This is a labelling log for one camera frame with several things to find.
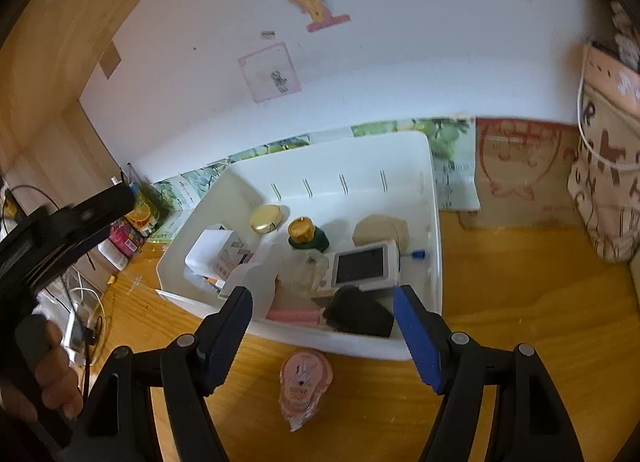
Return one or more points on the clear floss pick box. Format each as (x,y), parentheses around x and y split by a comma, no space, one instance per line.
(232,254)

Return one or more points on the yellow pony wall sticker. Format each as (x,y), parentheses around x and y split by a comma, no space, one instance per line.
(312,2)

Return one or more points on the blue capped pen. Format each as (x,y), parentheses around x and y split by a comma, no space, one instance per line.
(419,254)

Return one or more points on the wooden cabinet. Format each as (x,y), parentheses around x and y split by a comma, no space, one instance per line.
(50,67)

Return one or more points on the beige printed paper bag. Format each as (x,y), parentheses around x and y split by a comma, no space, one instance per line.
(610,167)

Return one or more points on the round gold lid jar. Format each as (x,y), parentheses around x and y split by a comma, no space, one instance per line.
(265,222)

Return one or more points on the white storage bin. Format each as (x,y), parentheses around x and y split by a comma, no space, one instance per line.
(360,162)

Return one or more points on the green leaf print carton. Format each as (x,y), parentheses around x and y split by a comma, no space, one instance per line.
(455,167)

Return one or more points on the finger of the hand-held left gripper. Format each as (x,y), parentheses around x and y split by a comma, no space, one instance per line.
(92,237)

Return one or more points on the round beige tin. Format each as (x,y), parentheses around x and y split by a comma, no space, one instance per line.
(380,229)

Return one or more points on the person's left hand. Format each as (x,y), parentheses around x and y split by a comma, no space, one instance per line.
(62,382)

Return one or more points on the white rectangular box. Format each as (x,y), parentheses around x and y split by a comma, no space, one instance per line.
(205,252)

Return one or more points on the pink hair roller clip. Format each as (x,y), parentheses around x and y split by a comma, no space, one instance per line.
(292,317)

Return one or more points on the green grape print carton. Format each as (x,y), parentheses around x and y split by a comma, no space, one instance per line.
(200,177)

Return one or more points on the pink framed wall drawing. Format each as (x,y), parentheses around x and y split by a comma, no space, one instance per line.
(270,72)

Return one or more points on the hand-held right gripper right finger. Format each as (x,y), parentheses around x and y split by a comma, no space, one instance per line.
(417,337)

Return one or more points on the clear plastic case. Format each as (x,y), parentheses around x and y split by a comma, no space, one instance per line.
(310,272)

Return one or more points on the multicoloured puzzle cube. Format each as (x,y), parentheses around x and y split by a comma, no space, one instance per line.
(214,282)

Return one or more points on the white instant camera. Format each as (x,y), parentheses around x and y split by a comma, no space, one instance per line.
(360,267)

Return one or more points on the white plastic bottle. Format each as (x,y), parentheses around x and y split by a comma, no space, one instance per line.
(255,282)

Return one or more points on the orange juice carton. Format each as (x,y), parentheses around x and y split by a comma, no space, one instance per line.
(140,214)

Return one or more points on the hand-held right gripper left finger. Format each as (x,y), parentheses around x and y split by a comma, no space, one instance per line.
(230,337)

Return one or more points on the pink printed packet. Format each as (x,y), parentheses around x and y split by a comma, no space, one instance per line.
(305,377)

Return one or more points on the red snack packet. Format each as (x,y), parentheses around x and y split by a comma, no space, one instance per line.
(125,239)

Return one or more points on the brown tape patch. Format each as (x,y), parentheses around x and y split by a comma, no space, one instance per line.
(110,60)

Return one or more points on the red printed cardboard box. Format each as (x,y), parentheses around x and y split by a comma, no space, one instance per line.
(525,177)

